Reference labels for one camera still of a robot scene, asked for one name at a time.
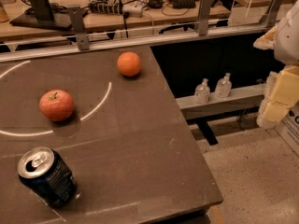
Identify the right clear sanitizer bottle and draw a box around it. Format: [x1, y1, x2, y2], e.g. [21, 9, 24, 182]
[215, 73, 232, 98]

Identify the black monitor stand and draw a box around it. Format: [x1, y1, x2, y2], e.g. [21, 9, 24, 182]
[10, 0, 72, 31]

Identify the middle metal rail bracket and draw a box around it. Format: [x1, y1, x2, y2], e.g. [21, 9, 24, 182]
[197, 0, 213, 35]

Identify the left metal rail bracket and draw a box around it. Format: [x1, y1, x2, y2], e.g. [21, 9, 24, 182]
[67, 5, 90, 50]

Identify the clear sanitizer bottle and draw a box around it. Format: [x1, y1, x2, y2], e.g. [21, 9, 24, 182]
[194, 78, 210, 104]
[215, 73, 232, 98]

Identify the red apple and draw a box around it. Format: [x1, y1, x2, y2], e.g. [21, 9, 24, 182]
[39, 90, 75, 121]

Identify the right metal rail bracket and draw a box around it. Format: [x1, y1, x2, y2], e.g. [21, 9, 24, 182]
[259, 0, 283, 27]

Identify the white cardboard box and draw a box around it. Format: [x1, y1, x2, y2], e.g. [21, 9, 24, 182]
[275, 104, 299, 155]

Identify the metal rail bracket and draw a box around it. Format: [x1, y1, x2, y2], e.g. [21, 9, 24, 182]
[67, 5, 90, 50]
[197, 0, 213, 35]
[259, 0, 283, 27]

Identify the power strip with plugs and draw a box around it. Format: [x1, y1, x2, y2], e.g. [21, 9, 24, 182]
[89, 1, 143, 18]

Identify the left clear sanitizer bottle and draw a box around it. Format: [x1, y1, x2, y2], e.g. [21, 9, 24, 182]
[194, 78, 210, 104]

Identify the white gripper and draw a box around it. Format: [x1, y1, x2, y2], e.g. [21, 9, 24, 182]
[253, 8, 299, 129]

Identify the grey metal shelf beam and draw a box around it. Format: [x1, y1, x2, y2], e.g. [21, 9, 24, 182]
[177, 84, 265, 119]

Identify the long metal rail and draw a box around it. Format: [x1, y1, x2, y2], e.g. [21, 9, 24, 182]
[0, 24, 270, 63]

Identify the dark blue soda can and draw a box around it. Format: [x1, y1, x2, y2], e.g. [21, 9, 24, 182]
[18, 147, 77, 208]

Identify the orange fruit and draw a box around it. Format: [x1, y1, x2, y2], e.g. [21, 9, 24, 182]
[117, 52, 141, 77]

